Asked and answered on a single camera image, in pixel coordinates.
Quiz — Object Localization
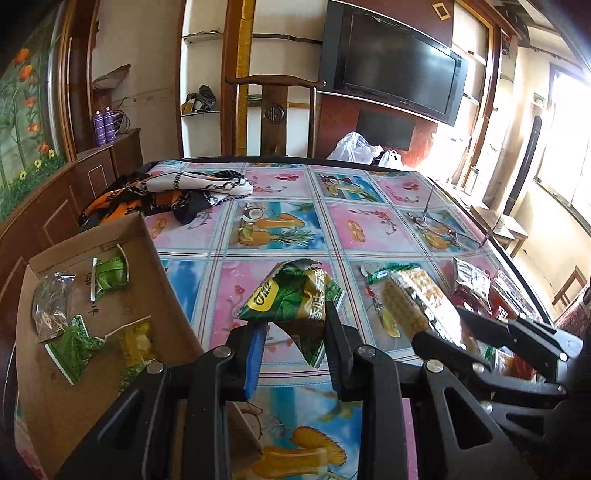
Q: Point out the small clear silver packet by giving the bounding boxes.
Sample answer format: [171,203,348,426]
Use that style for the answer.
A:
[31,271,77,343]

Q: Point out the floral wall mural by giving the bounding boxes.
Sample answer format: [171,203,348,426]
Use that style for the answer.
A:
[0,14,70,222]

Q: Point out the small white plastic bag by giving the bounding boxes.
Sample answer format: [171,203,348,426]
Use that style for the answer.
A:
[376,150,407,169]

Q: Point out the dark wooden chair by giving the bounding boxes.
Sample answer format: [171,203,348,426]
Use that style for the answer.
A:
[225,74,326,158]

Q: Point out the white corner shelf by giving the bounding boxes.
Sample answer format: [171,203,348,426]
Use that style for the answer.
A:
[180,30,227,158]

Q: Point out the black white orange scarf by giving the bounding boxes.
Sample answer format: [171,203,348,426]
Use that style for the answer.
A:
[78,168,254,232]

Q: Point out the purple frame eyeglasses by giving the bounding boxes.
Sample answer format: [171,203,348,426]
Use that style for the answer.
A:
[406,178,502,250]

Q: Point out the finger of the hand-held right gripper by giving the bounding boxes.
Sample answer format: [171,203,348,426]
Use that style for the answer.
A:
[412,330,568,400]
[457,307,583,365]

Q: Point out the dark crumpled shelf object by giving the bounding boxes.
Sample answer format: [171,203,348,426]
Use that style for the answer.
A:
[185,85,220,114]

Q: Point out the black stove pipe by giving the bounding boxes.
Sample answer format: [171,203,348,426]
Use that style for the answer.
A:
[501,115,546,217]

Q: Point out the orange edged cracker packet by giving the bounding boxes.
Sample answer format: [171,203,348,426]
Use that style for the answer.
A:
[496,270,539,319]

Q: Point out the large green snack packet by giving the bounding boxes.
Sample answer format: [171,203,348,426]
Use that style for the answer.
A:
[236,259,345,369]

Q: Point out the black flat screen television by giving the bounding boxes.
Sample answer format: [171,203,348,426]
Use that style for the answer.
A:
[318,0,469,126]

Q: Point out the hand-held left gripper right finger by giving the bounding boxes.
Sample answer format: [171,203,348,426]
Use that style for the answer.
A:
[323,307,536,480]

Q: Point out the clear yellow wafer packet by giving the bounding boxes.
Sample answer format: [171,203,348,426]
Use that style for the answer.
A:
[366,262,478,356]

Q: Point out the brown wooden cabinet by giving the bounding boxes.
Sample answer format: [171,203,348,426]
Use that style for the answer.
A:
[0,127,145,296]

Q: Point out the small green snack packet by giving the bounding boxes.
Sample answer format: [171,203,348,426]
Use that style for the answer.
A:
[117,360,160,393]
[91,244,131,303]
[45,315,105,386]

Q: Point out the wire basket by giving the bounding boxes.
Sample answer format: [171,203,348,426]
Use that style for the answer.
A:
[113,99,133,137]

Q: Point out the small wooden stool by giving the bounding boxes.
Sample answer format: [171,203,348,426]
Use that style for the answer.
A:
[551,265,587,308]

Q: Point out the large silver foil snack packet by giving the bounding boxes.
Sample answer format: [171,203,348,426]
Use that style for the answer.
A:
[451,257,492,301]

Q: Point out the yellow clear snack packet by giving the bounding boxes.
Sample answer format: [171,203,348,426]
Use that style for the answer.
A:
[104,315,155,370]

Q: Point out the brown cloth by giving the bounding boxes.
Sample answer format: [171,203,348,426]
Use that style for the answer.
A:
[90,65,132,90]

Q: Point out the brown cardboard box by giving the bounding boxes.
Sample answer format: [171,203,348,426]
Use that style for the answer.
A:
[14,211,266,480]

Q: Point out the red cartoon print snack packet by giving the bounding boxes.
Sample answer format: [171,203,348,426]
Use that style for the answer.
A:
[505,355,543,384]

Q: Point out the black panel under television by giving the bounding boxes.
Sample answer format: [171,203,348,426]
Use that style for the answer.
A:
[355,108,416,152]

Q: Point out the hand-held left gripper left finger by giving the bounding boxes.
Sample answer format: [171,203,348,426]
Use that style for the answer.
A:
[55,320,271,480]

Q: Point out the floral cushion chair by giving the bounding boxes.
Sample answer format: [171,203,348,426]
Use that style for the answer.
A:
[554,286,591,334]

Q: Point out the red black label candy packet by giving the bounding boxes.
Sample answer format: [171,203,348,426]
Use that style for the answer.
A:
[455,291,492,315]

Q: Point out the bright window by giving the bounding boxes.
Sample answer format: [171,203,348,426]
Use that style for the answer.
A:
[531,65,591,222]

